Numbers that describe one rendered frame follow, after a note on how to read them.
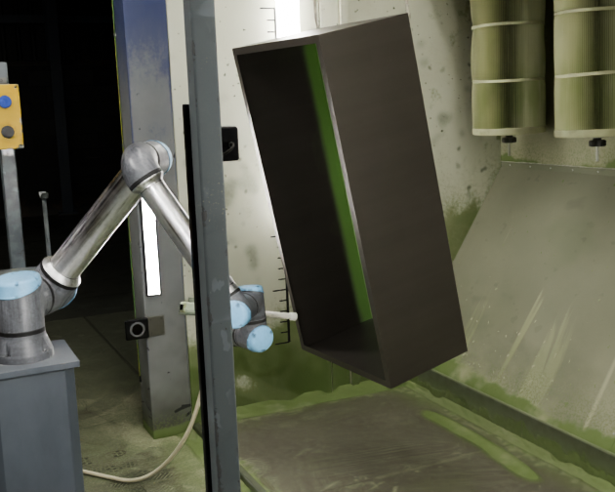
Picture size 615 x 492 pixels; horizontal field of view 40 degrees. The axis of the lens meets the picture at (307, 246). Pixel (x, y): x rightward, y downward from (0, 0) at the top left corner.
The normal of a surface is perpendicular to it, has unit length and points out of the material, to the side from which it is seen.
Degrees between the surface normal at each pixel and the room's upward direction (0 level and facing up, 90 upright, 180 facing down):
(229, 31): 90
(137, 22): 90
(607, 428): 57
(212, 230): 90
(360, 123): 90
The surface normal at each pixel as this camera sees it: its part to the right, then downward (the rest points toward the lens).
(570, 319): -0.78, -0.45
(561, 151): -0.90, 0.11
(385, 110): 0.51, 0.12
